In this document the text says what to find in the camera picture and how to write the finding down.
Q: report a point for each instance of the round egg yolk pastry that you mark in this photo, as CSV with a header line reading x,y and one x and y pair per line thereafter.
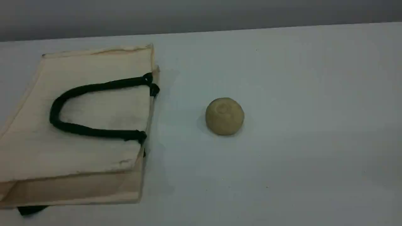
x,y
225,116

